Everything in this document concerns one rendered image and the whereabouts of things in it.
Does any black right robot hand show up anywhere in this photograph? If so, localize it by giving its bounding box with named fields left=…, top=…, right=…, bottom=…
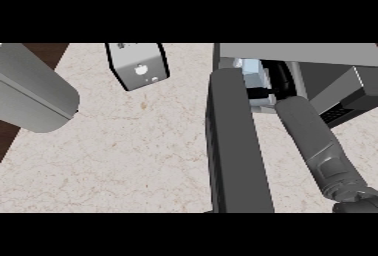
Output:
left=245, top=60, right=300, bottom=101

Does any pale blue milk carton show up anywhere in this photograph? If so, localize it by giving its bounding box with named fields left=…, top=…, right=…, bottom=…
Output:
left=230, top=58, right=279, bottom=115

